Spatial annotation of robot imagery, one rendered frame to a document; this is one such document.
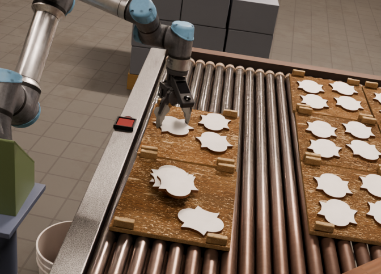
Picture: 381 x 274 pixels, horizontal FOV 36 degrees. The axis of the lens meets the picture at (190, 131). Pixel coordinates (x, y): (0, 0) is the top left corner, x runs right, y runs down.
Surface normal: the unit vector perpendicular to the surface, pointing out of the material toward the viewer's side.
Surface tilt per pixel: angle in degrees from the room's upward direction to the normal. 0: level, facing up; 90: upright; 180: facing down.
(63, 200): 0
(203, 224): 0
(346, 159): 0
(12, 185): 90
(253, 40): 90
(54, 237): 87
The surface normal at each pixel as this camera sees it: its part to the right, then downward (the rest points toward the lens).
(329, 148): 0.12, -0.87
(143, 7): -0.12, -0.31
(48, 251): 0.82, 0.31
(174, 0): -0.01, 0.48
